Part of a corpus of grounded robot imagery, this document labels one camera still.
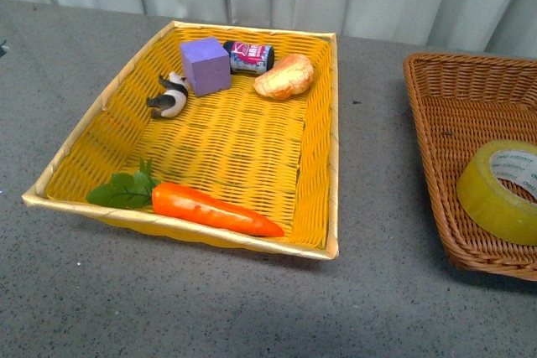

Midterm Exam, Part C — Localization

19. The small dark printed can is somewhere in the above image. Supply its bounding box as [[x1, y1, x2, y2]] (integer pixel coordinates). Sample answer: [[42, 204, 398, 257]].
[[223, 40, 274, 75]]

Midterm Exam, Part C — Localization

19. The toy bread roll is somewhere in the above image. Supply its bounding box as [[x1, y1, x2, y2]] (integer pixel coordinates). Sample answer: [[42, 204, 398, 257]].
[[253, 54, 314, 100]]

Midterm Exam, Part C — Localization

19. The purple foam cube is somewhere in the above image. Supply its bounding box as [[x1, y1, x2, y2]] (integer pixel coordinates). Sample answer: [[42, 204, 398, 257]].
[[180, 37, 232, 97]]

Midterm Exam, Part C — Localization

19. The brown wicker basket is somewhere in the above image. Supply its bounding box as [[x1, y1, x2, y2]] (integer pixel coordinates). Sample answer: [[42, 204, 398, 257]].
[[404, 52, 536, 281]]

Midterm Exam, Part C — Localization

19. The orange toy carrot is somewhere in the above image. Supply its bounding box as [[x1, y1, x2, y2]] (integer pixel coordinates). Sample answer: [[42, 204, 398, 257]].
[[86, 159, 284, 237]]

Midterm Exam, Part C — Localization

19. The yellow tape roll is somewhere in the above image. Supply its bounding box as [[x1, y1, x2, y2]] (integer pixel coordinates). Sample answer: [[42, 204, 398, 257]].
[[456, 140, 536, 246]]

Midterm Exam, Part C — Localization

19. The panda figurine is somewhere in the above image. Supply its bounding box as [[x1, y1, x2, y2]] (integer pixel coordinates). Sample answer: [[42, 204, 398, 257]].
[[146, 71, 189, 119]]

